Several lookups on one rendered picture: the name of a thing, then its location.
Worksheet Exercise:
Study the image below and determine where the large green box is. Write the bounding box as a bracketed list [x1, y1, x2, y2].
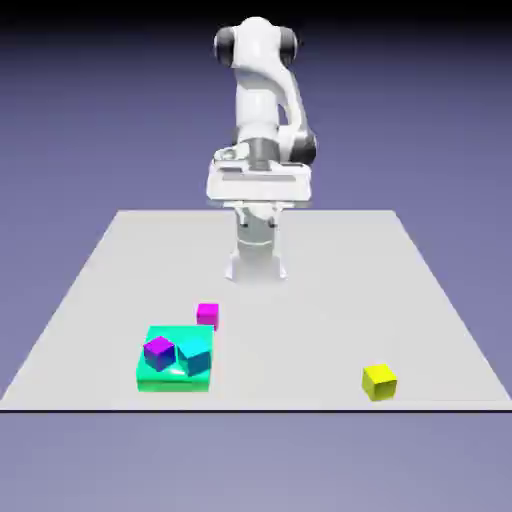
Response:
[135, 324, 216, 394]

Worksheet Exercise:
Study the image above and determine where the small purple cube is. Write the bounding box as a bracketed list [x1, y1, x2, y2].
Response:
[142, 335, 178, 373]

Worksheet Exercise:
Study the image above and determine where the small yellow cube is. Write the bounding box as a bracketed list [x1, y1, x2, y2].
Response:
[361, 362, 399, 402]

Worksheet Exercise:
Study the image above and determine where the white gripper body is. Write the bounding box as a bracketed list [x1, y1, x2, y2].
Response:
[206, 158, 313, 210]

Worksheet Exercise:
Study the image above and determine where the small magenta cube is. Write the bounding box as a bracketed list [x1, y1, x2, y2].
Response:
[195, 302, 220, 332]

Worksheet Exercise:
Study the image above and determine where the small cyan cube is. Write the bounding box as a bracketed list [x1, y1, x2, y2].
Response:
[176, 336, 213, 378]

